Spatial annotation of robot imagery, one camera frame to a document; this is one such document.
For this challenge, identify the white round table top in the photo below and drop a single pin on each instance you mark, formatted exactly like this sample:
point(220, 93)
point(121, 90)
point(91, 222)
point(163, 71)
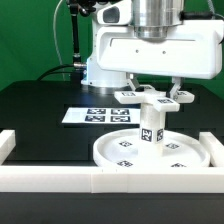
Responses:
point(124, 148)

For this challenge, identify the white right fence bar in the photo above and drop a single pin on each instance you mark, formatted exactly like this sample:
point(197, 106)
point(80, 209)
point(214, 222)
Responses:
point(214, 147)

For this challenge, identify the white front fence bar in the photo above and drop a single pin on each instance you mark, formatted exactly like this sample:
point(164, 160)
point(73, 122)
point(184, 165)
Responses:
point(105, 180)

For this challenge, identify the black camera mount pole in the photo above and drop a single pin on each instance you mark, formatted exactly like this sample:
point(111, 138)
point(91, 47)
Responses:
point(85, 8)

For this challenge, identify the white left fence bar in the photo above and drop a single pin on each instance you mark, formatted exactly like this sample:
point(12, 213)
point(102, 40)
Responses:
point(7, 144)

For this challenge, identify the white cross-shaped table base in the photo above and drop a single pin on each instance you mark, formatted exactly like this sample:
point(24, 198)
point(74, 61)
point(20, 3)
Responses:
point(157, 99)

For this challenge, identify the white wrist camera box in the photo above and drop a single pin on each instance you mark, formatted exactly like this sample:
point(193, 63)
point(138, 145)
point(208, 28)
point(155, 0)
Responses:
point(117, 14)

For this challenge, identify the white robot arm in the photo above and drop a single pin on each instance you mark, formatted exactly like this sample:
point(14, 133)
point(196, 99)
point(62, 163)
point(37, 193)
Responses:
point(151, 37)

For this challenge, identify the white marker tag sheet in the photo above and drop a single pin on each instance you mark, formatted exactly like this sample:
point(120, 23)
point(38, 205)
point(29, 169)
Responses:
point(75, 115)

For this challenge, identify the white fence bar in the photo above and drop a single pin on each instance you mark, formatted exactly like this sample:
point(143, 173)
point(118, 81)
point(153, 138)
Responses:
point(105, 180)
point(7, 144)
point(214, 147)

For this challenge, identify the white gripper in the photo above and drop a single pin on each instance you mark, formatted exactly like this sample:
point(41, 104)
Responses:
point(191, 50)

